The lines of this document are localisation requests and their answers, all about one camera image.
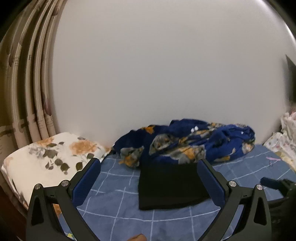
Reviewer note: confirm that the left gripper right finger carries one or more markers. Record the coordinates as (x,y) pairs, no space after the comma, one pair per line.
(254,222)

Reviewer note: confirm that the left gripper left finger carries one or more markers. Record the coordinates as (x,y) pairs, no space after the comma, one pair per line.
(42,221)

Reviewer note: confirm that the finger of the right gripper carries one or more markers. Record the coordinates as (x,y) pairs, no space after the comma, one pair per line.
(272,183)

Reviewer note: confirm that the black pants orange lining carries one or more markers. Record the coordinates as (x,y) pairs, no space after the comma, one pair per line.
(170,186)

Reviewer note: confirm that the person's left hand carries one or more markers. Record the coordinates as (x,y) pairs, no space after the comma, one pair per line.
(139,237)

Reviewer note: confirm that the white dotted quilt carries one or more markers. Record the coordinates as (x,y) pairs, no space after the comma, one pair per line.
(283,143)

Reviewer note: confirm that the white floral pillow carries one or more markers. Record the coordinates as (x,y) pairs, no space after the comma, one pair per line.
(48,162)

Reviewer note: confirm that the blue floral blanket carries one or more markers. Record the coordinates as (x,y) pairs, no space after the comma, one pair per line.
(183,142)

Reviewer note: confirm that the beige curtain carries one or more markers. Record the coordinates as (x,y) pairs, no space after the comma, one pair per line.
(26,42)

